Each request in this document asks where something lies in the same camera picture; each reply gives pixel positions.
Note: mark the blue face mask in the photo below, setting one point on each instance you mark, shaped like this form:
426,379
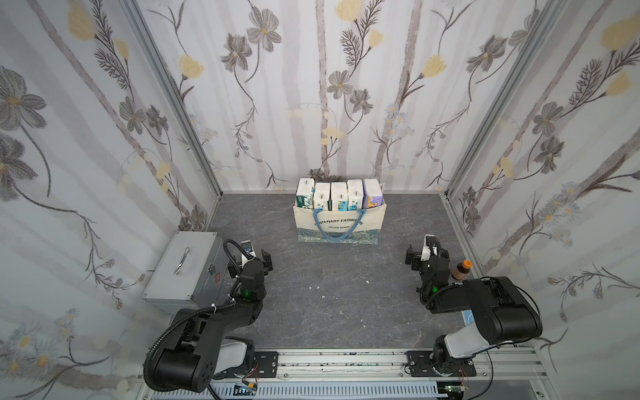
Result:
468,317

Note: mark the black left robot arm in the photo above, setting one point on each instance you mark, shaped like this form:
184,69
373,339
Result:
197,347

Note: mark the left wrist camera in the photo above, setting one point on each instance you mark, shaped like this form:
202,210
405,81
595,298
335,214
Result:
249,253

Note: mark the cream canvas tote bag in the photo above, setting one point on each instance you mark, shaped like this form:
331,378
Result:
361,226

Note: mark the silver metal case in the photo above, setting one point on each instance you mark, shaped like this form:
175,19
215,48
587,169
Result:
189,274

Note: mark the green white tissue pack front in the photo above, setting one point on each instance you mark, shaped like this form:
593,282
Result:
339,196

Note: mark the brown bottle orange cap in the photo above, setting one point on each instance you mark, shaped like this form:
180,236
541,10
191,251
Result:
462,270

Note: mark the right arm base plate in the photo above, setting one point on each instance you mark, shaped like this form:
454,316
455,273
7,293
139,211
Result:
423,364

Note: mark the cartoon elephant tissue pack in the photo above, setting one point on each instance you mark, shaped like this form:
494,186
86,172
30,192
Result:
355,194

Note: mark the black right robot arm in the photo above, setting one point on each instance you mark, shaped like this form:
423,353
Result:
501,313

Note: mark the aluminium frame rail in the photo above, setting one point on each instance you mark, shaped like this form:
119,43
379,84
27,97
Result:
382,373

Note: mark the purple tissue pack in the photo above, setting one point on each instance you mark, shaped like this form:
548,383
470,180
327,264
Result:
373,193

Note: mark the green white tissue pack back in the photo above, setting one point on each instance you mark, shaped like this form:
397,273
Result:
304,193

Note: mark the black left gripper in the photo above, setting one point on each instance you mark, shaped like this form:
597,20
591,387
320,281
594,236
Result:
266,258

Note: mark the green white tissue pack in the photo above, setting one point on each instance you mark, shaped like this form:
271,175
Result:
304,193
339,196

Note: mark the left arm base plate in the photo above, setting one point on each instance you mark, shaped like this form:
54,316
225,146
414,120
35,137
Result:
260,365

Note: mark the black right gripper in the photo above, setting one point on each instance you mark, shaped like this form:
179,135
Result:
412,255

